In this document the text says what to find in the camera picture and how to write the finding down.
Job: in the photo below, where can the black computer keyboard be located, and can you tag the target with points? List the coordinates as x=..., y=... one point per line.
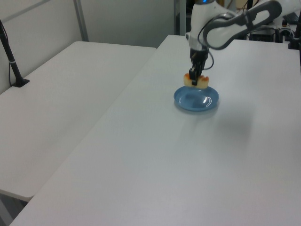
x=291, y=17

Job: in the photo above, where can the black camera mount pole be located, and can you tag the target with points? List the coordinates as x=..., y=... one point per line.
x=14, y=68

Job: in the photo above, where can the black electronics box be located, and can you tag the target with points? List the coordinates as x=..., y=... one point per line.
x=263, y=36

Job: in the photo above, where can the bread loaf with orange topping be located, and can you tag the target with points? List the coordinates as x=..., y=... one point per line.
x=203, y=83

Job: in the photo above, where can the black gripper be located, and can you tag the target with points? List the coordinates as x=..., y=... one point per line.
x=198, y=56

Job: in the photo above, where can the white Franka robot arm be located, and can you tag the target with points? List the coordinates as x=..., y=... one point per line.
x=218, y=35

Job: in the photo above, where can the blue round plate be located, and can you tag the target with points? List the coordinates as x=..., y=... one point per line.
x=195, y=100

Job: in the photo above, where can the black clamp stand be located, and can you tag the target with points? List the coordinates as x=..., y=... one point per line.
x=294, y=42

